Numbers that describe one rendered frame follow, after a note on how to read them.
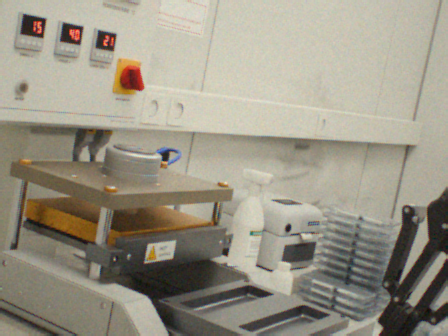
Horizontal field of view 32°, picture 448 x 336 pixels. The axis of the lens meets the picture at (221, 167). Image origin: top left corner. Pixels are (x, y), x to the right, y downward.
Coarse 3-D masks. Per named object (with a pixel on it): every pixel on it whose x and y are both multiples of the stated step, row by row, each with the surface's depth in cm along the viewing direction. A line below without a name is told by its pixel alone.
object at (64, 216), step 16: (32, 208) 104; (48, 208) 102; (64, 208) 103; (80, 208) 105; (96, 208) 107; (144, 208) 113; (160, 208) 115; (32, 224) 104; (48, 224) 102; (64, 224) 101; (80, 224) 99; (96, 224) 98; (112, 224) 99; (128, 224) 101; (144, 224) 102; (160, 224) 104; (176, 224) 106; (192, 224) 108; (208, 224) 112; (64, 240) 101; (80, 240) 100; (112, 240) 96
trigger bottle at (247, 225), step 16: (256, 176) 193; (272, 176) 192; (256, 192) 193; (240, 208) 193; (256, 208) 193; (240, 224) 192; (256, 224) 192; (240, 240) 192; (256, 240) 193; (240, 256) 193; (256, 256) 195
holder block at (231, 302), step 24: (216, 288) 102; (240, 288) 105; (264, 288) 107; (168, 312) 92; (192, 312) 91; (216, 312) 92; (240, 312) 94; (264, 312) 96; (288, 312) 99; (312, 312) 102
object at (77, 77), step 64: (0, 0) 99; (64, 0) 108; (128, 0) 118; (0, 64) 101; (64, 64) 110; (128, 64) 121; (0, 128) 115; (64, 128) 117; (128, 128) 125; (0, 192) 115
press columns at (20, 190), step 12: (24, 192) 101; (12, 204) 102; (24, 204) 102; (216, 204) 114; (12, 216) 102; (108, 216) 93; (216, 216) 114; (12, 228) 102; (108, 228) 93; (12, 240) 102; (96, 240) 94; (108, 240) 94; (96, 264) 94; (96, 276) 94
